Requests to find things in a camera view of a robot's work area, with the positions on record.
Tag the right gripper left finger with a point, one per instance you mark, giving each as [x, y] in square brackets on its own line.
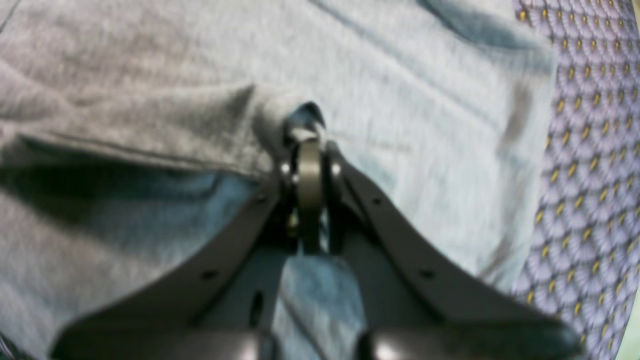
[219, 304]

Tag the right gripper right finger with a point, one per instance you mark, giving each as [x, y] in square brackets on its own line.
[419, 305]

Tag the patterned purple tablecloth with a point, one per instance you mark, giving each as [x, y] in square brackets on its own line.
[583, 266]

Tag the light grey T-shirt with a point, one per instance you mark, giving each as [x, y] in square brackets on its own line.
[133, 130]

